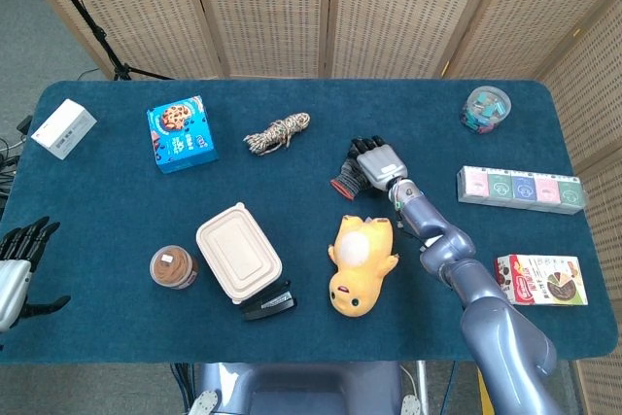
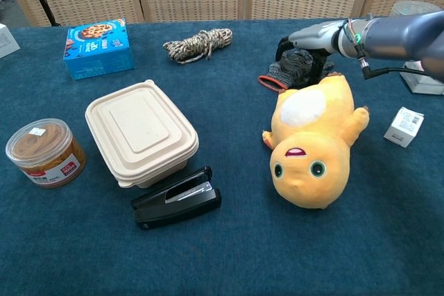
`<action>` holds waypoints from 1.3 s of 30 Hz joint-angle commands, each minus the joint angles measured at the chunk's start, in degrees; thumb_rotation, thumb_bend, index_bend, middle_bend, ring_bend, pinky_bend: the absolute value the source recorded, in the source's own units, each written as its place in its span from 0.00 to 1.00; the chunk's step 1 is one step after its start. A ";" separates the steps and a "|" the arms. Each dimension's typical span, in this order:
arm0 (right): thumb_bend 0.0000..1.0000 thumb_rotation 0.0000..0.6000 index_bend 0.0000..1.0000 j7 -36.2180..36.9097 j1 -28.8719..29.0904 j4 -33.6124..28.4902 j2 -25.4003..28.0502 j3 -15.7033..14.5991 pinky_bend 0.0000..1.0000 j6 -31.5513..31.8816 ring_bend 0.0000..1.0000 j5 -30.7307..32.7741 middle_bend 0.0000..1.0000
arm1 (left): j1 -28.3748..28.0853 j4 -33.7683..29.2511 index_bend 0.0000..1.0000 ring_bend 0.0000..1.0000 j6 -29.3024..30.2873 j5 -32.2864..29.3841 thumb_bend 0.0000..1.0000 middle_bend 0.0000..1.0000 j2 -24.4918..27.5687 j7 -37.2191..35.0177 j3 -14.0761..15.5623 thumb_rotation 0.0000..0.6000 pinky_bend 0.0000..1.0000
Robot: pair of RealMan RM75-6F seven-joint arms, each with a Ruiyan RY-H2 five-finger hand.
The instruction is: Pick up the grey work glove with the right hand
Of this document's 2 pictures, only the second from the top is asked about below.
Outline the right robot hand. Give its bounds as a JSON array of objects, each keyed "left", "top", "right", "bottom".
[{"left": 275, "top": 20, "right": 348, "bottom": 86}]

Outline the gray and white knit glove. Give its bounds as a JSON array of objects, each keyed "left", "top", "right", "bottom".
[{"left": 257, "top": 48, "right": 335, "bottom": 94}]

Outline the clear jar of binder clips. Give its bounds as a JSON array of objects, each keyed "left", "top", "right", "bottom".
[{"left": 391, "top": 0, "right": 442, "bottom": 18}]

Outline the yellow plush toy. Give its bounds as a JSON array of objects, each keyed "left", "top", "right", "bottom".
[{"left": 262, "top": 71, "right": 370, "bottom": 210}]

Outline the pink and gray box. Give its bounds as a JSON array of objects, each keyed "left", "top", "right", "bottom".
[{"left": 399, "top": 60, "right": 444, "bottom": 96}]

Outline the small white cardboard box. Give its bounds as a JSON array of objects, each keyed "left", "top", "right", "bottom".
[{"left": 383, "top": 106, "right": 425, "bottom": 148}]

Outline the beige lidded food container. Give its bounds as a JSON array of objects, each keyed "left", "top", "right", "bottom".
[{"left": 85, "top": 79, "right": 200, "bottom": 189}]

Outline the black stapler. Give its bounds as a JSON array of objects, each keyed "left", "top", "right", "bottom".
[{"left": 130, "top": 166, "right": 223, "bottom": 230}]

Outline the blue cookie box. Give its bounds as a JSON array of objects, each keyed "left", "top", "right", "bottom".
[{"left": 62, "top": 18, "right": 136, "bottom": 81}]

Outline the clear jar of rubber bands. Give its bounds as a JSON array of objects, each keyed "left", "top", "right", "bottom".
[{"left": 5, "top": 118, "right": 87, "bottom": 189}]

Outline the white box with gray print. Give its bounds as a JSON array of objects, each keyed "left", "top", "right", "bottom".
[{"left": 0, "top": 23, "right": 21, "bottom": 60}]

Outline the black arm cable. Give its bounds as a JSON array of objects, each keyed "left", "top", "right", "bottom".
[{"left": 357, "top": 51, "right": 427, "bottom": 80}]

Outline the coiled camouflage rope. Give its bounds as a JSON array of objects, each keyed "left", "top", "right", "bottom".
[{"left": 162, "top": 28, "right": 234, "bottom": 65}]

